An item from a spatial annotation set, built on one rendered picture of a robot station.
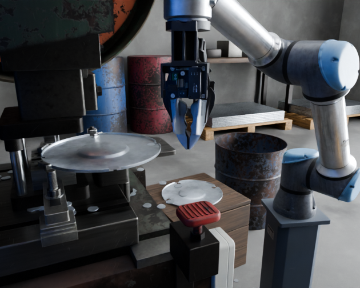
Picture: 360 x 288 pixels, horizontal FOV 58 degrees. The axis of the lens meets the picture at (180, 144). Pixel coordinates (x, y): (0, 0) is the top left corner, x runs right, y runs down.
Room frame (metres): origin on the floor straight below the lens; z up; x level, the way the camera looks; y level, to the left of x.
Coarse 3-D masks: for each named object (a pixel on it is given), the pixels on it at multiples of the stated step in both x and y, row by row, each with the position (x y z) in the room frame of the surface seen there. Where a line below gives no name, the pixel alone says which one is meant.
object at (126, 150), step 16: (64, 144) 0.82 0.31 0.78; (80, 144) 0.82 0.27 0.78; (96, 144) 0.80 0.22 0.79; (112, 144) 0.80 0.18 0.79; (128, 144) 0.82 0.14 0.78; (144, 144) 0.82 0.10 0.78; (48, 160) 0.70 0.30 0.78; (64, 160) 0.70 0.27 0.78; (80, 160) 0.70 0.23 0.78; (96, 160) 0.70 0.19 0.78; (112, 160) 0.70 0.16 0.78; (128, 160) 0.70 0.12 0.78; (144, 160) 0.70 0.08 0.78
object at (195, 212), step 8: (184, 208) 0.51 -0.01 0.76; (192, 208) 0.51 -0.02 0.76; (200, 208) 0.51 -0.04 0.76; (208, 208) 0.51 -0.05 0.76; (216, 208) 0.51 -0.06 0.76; (184, 216) 0.49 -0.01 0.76; (192, 216) 0.48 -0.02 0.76; (200, 216) 0.48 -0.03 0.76; (208, 216) 0.49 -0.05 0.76; (216, 216) 0.49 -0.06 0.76; (184, 224) 0.48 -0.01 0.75; (192, 224) 0.47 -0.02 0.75; (200, 224) 0.48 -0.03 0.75; (200, 232) 0.50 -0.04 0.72
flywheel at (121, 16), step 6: (114, 0) 1.12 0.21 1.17; (120, 0) 1.13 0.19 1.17; (126, 0) 1.14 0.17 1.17; (132, 0) 1.15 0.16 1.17; (114, 6) 1.12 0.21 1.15; (120, 6) 1.13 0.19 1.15; (126, 6) 1.14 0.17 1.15; (132, 6) 1.15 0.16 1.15; (114, 12) 1.12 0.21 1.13; (120, 12) 1.13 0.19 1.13; (126, 12) 1.14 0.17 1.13; (114, 18) 1.12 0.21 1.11; (120, 18) 1.13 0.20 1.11; (114, 24) 1.12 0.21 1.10; (120, 24) 1.13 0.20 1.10; (114, 30) 1.12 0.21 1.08; (102, 36) 1.10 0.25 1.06; (108, 36) 1.11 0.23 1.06; (102, 42) 1.10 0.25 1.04; (0, 60) 0.98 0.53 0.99
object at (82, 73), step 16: (16, 80) 0.64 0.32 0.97; (32, 80) 0.65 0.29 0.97; (48, 80) 0.66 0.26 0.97; (64, 80) 0.67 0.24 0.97; (80, 80) 0.68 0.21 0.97; (32, 96) 0.64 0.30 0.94; (48, 96) 0.66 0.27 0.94; (64, 96) 0.67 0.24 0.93; (80, 96) 0.68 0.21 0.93; (96, 96) 0.72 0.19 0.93; (32, 112) 0.64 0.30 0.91; (48, 112) 0.65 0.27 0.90; (64, 112) 0.67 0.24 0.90; (80, 112) 0.68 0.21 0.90
